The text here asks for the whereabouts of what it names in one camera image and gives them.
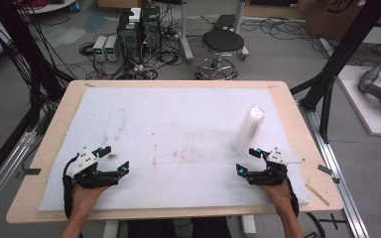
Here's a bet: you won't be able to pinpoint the person's dark pants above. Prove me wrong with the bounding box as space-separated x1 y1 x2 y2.
126 216 232 238

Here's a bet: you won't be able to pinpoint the white box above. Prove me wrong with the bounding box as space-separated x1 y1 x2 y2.
128 7 143 24

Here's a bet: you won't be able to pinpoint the white desk leg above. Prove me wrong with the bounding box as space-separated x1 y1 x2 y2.
233 0 250 61
178 0 195 64

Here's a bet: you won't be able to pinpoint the black computer tower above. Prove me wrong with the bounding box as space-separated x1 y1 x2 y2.
141 5 163 52
116 11 144 64

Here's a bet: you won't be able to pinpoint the white board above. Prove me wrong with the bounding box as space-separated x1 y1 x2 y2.
336 64 381 138

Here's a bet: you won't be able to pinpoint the black frame post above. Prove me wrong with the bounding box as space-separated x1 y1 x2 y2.
290 0 381 144

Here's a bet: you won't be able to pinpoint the black round stool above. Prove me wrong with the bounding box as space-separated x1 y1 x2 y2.
194 29 246 80

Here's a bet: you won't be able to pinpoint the aluminium rail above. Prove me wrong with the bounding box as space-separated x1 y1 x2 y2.
298 101 371 238
0 130 38 222

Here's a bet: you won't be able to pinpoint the person's right hand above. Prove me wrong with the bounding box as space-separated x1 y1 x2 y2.
259 181 294 214

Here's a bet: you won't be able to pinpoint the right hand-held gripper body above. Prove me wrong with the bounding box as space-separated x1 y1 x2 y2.
246 147 307 186

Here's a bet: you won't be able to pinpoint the white plastic bottle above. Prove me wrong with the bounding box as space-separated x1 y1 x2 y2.
231 105 266 157

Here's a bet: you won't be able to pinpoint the cardboard box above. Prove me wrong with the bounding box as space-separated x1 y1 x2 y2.
305 0 381 42

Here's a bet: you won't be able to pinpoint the person's left hand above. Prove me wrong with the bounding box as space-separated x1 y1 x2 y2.
70 183 110 214

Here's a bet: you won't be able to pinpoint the white foam mat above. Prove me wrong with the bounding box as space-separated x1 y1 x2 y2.
38 86 311 212

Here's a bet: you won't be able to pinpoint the white table leg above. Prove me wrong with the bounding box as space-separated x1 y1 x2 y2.
240 214 258 238
103 219 121 238

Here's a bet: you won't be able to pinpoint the black flat device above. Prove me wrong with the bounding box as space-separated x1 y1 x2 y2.
213 14 238 31

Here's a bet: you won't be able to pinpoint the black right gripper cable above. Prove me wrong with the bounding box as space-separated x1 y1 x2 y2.
284 177 301 218

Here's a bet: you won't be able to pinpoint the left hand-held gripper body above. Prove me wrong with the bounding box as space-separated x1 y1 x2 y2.
66 147 120 189

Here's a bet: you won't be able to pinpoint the black frame with cables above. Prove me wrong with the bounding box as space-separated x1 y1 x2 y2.
0 0 75 133

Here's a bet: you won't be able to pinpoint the grey power supply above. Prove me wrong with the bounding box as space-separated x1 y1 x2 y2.
92 35 109 62
104 35 120 63

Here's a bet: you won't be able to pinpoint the tangle of floor cables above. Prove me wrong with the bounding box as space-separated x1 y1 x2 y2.
78 9 188 80

